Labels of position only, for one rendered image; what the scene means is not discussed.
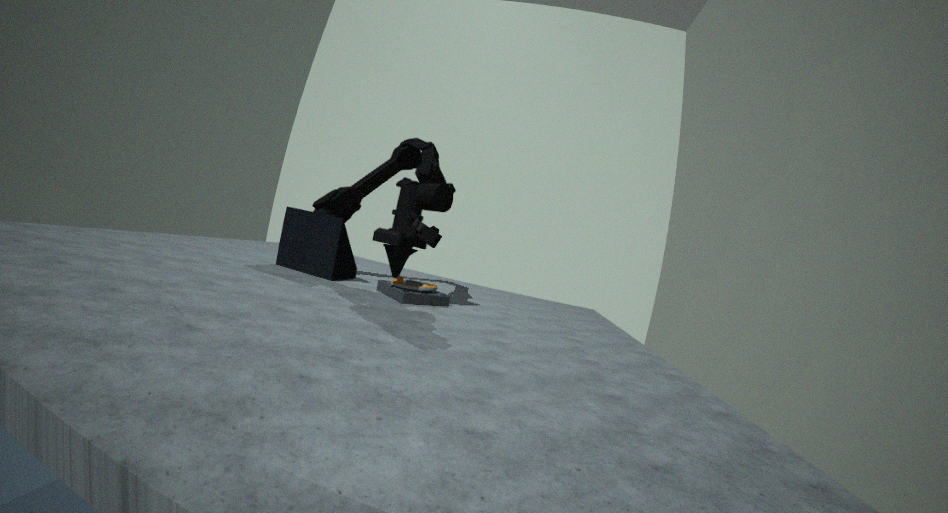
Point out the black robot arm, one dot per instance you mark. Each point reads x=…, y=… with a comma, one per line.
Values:
x=430, y=193

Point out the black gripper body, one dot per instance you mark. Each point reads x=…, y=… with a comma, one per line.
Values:
x=398, y=235

